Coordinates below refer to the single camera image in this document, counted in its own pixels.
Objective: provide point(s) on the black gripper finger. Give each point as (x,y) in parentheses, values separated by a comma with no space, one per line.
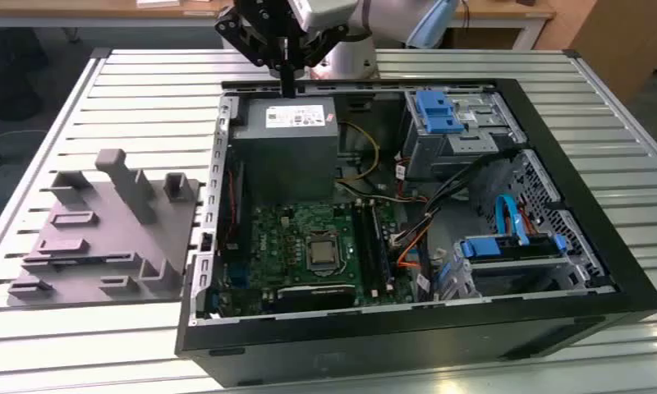
(323,45)
(241,37)

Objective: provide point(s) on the dark RAM stick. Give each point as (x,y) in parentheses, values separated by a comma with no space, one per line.
(93,258)
(383,254)

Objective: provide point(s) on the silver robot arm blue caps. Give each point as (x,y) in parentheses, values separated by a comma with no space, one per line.
(351,53)

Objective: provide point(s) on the white box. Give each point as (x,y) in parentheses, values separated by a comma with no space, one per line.
(159,3)

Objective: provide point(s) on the blue disk carrier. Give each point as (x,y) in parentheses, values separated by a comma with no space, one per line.
(437,111)

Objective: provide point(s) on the grey power supply unit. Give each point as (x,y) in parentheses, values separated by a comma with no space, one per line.
(284,164)

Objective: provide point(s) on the CPU socket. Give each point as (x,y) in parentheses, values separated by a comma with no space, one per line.
(324,235)

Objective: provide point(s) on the green motherboard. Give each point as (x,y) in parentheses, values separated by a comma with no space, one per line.
(273,246)

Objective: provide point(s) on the silver CPU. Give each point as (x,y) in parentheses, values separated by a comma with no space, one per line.
(323,251)

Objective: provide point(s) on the grey parts rack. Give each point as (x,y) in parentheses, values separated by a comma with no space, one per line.
(120,238)

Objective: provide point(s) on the wooden cabinet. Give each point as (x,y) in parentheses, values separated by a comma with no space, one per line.
(624,41)

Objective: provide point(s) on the hard disk in blue carrier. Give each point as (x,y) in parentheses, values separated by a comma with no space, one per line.
(487,248)

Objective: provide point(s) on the black graphics card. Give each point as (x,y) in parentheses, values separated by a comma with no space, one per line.
(317,297)

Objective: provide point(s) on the perforated metal disk bay cage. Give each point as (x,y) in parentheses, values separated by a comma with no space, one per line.
(525,267)

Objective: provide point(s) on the black PC case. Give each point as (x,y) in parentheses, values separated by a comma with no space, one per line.
(361,340)

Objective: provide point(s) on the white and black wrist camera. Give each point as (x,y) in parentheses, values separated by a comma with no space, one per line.
(323,14)

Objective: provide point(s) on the wooden desk white frame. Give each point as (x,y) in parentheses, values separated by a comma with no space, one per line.
(515,10)

